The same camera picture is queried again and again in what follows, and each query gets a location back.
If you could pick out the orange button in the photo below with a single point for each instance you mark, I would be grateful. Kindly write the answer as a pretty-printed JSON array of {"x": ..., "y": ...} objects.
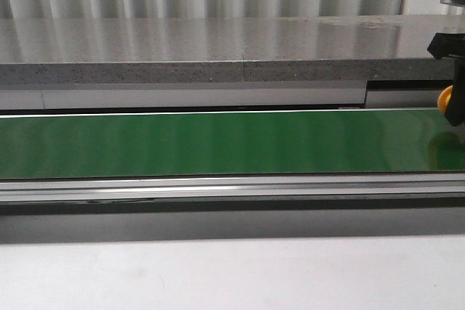
[{"x": 444, "y": 98}]

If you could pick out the aluminium conveyor frame rail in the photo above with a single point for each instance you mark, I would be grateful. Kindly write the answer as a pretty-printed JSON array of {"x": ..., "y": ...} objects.
[{"x": 286, "y": 192}]

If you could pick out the green conveyor belt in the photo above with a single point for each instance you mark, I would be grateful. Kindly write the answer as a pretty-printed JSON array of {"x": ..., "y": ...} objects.
[{"x": 194, "y": 144}]

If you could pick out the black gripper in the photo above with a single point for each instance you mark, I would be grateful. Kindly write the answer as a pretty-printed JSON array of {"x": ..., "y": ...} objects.
[{"x": 452, "y": 45}]

